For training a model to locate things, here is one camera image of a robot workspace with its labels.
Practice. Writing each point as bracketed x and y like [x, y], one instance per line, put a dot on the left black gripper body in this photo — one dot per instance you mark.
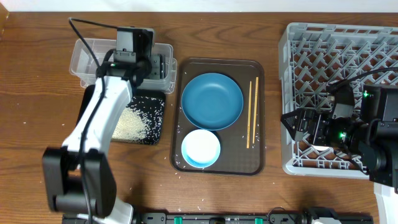
[158, 66]

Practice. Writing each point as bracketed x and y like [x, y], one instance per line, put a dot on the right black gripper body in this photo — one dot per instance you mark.
[323, 133]

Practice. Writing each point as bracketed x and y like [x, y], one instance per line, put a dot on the dark blue plate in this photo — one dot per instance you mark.
[212, 101]

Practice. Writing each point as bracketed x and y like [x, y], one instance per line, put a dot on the pile of rice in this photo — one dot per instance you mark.
[133, 126]

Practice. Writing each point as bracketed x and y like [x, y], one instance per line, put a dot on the light blue white bowl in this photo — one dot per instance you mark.
[200, 148]

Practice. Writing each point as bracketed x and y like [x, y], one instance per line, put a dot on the white cup green inside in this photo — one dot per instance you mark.
[321, 148]

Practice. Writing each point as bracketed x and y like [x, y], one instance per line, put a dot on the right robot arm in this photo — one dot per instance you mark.
[373, 136]

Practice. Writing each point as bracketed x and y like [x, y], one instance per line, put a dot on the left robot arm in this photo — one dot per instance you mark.
[78, 178]

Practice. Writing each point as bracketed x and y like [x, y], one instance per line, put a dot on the grey dishwasher rack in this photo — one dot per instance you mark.
[310, 57]

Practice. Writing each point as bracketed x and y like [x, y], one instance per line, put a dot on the clear plastic bin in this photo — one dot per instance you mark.
[83, 65]

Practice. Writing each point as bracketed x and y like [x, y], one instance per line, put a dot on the black plastic tray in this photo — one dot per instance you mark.
[152, 103]

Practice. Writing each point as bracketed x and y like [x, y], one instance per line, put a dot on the left wooden chopstick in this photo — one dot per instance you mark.
[249, 116]

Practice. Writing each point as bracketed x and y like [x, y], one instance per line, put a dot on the wooden chopstick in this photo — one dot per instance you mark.
[255, 110]
[249, 116]

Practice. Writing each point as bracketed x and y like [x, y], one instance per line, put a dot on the right wooden chopstick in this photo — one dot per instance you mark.
[255, 110]

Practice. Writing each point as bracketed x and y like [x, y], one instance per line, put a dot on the brown serving tray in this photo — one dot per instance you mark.
[234, 157]

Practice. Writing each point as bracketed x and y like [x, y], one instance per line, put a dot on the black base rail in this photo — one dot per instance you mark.
[276, 216]

